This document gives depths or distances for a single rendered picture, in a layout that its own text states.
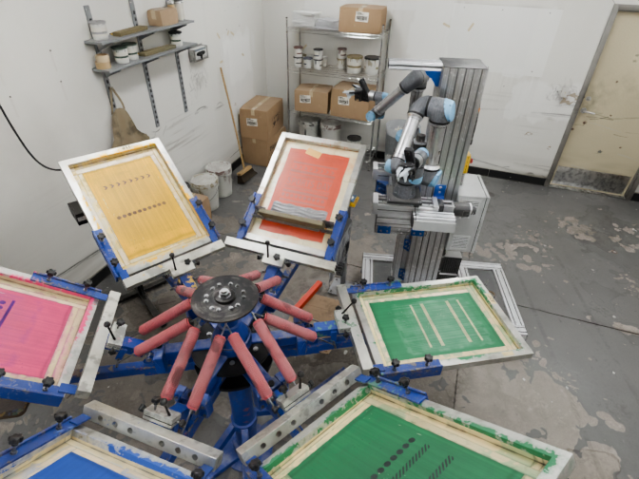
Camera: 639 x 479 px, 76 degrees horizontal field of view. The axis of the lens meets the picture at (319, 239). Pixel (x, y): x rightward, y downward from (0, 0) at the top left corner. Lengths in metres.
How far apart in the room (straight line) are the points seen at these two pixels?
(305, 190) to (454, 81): 1.08
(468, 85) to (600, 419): 2.41
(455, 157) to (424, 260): 0.88
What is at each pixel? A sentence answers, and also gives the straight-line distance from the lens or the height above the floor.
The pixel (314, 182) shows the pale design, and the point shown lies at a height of 1.37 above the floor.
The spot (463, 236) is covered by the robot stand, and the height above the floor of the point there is 0.91.
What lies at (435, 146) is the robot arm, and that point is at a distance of 2.55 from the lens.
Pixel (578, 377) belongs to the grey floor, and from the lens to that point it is 3.77.
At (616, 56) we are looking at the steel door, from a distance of 5.96.
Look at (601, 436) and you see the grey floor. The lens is 3.52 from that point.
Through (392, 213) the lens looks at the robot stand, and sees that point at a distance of 2.78.
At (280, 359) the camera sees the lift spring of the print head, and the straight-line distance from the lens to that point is 1.82.
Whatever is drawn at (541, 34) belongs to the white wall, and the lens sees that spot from 5.73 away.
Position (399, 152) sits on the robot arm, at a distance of 2.41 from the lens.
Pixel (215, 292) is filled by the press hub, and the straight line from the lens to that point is 1.92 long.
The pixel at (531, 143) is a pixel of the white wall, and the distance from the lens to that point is 6.06.
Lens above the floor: 2.60
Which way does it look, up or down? 36 degrees down
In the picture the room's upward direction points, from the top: 2 degrees clockwise
